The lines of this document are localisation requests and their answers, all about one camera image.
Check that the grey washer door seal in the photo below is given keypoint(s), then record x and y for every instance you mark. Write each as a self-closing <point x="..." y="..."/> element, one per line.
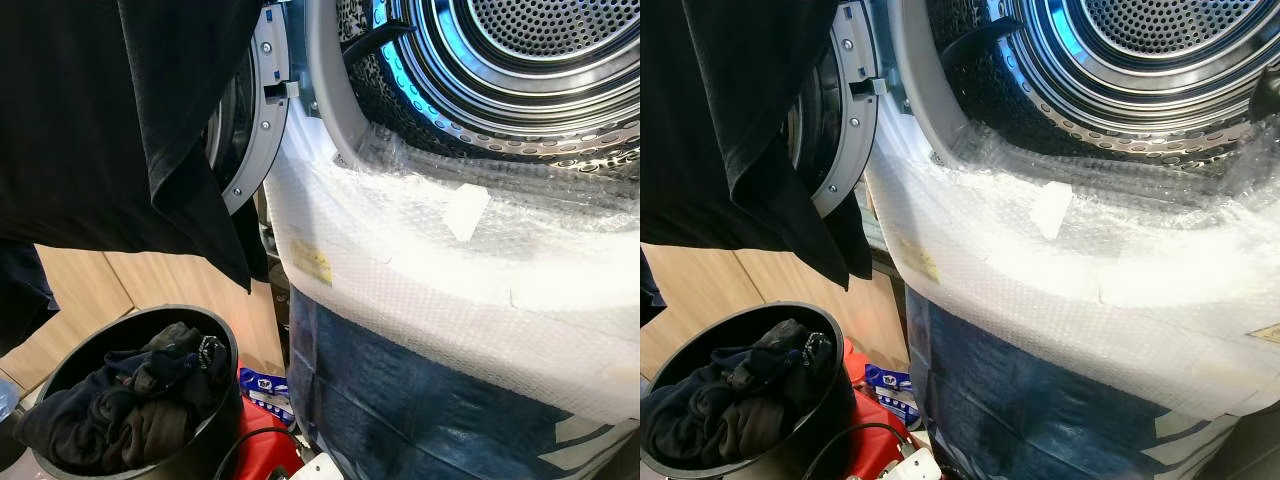
<point x="912" y="80"/>
<point x="330" y="80"/>

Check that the perforated steel washer drum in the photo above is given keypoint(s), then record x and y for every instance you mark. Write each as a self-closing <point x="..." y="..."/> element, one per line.
<point x="1130" y="50"/>
<point x="520" y="60"/>

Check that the white bubble wrap sheet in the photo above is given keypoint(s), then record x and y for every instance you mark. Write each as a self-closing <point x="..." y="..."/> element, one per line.
<point x="1030" y="290"/>
<point x="420" y="290"/>

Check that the dark clothes pile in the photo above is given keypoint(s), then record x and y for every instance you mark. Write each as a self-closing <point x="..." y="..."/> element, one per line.
<point x="130" y="410"/>
<point x="730" y="400"/>

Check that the red base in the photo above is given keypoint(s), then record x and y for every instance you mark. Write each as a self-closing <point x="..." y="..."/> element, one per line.
<point x="872" y="420"/>
<point x="262" y="445"/>

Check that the yellow sticker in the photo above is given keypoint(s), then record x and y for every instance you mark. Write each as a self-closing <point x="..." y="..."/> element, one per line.
<point x="311" y="262"/>
<point x="916" y="260"/>
<point x="1268" y="334"/>

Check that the black drum paddle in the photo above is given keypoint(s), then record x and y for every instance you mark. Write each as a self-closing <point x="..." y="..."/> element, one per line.
<point x="975" y="42"/>
<point x="378" y="42"/>

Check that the white tape piece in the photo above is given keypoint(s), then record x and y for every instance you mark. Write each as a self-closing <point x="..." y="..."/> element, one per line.
<point x="466" y="213"/>
<point x="1051" y="210"/>

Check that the grey round washer door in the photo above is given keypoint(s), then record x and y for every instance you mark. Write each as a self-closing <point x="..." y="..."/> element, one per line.
<point x="262" y="110"/>
<point x="850" y="120"/>

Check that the black round laundry bin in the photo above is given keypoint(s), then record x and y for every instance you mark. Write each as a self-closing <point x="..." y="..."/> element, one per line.
<point x="215" y="440"/>
<point x="830" y="420"/>

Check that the blue front-loading washing machine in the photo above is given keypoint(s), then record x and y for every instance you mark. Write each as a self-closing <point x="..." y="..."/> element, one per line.
<point x="1040" y="400"/>
<point x="430" y="400"/>

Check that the white plastic device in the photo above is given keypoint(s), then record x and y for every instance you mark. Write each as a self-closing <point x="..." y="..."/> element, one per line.
<point x="912" y="464"/>
<point x="318" y="468"/>

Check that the black garment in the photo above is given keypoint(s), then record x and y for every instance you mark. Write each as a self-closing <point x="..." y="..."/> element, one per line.
<point x="730" y="100"/>
<point x="100" y="110"/>

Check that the blue and white package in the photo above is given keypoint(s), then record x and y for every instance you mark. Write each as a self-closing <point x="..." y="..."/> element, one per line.
<point x="268" y="392"/>
<point x="893" y="390"/>

